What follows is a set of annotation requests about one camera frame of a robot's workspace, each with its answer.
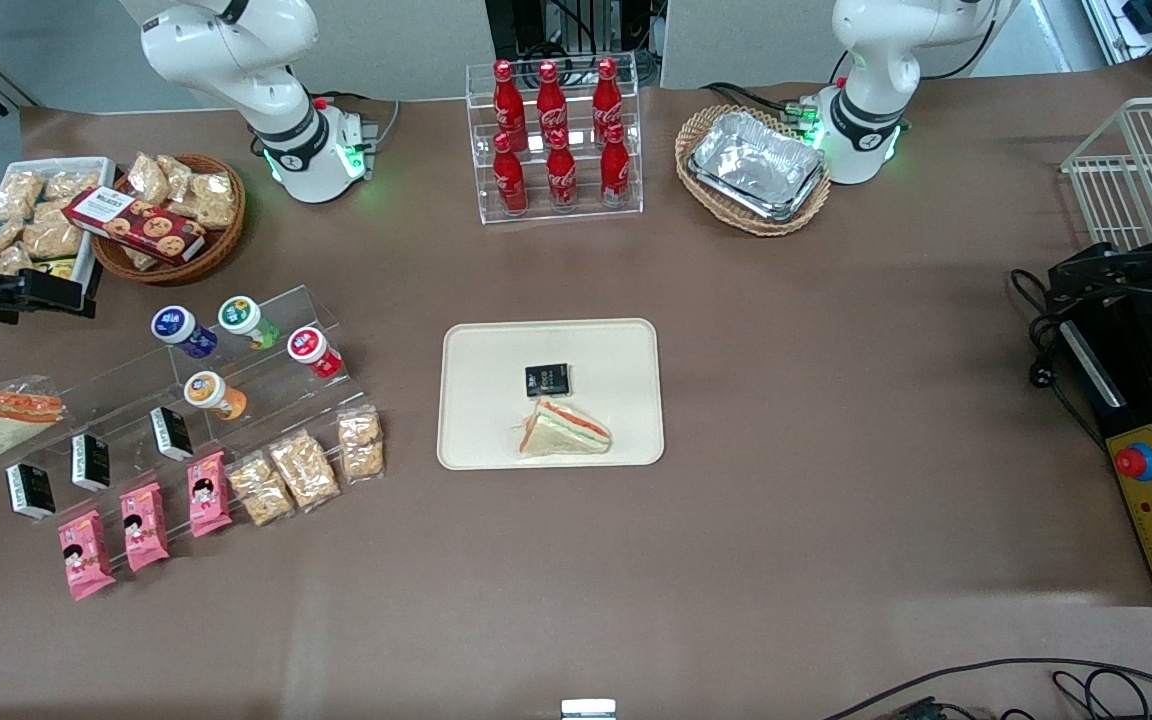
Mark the clear acrylic tiered shelf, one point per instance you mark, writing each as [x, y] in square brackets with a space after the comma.
[276, 400]

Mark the orange gum bottle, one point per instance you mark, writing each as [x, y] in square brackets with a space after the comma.
[214, 393]

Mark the green gum bottle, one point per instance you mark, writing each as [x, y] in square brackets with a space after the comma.
[248, 320]

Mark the brown round wicker basket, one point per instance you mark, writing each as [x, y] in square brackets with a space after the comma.
[211, 250]

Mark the pink snack pack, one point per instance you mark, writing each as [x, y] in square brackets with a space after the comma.
[144, 527]
[208, 493]
[86, 555]

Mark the aluminium frame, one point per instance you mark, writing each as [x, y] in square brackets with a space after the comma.
[1146, 20]

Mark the black machine yellow panel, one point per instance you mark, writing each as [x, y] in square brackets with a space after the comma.
[1136, 390]

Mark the small silver device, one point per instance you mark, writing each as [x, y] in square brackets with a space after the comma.
[588, 710]

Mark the silver foil container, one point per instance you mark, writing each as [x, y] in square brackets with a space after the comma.
[756, 165]

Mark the light oval wicker basket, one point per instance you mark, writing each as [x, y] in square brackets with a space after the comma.
[711, 205]

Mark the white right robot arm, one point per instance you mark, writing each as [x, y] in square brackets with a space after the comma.
[236, 50]

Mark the blue gum bottle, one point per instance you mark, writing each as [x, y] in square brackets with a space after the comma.
[184, 332]

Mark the red cookie box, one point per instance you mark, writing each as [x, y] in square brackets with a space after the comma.
[136, 225]

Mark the white rectangular bin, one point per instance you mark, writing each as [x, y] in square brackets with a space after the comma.
[94, 235]

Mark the red cola bottle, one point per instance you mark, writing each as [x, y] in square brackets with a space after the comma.
[561, 178]
[615, 170]
[509, 105]
[607, 100]
[509, 180]
[551, 105]

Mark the flat black box gold print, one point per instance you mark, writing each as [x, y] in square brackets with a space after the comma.
[547, 380]

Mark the clear acrylic bottle rack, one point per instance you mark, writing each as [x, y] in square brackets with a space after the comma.
[581, 205]

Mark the yellow snack pack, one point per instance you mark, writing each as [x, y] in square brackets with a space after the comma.
[58, 267]

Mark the small black carton box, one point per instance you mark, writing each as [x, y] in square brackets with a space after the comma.
[90, 460]
[30, 490]
[172, 432]

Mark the black equipment rack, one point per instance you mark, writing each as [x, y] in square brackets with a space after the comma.
[516, 25]

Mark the red emergency stop button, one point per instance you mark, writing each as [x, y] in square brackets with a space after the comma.
[1136, 461]

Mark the beige plastic tray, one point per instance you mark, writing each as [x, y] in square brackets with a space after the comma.
[491, 400]

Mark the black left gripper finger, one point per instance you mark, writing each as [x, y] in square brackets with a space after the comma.
[1101, 256]
[1086, 285]

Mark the red gum bottle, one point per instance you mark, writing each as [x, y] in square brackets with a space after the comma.
[316, 352]

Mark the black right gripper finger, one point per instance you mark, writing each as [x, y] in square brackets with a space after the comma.
[61, 287]
[61, 307]

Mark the small wrapped triangle sandwich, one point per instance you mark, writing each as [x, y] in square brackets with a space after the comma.
[561, 435]

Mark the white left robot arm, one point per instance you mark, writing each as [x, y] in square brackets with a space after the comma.
[876, 70]

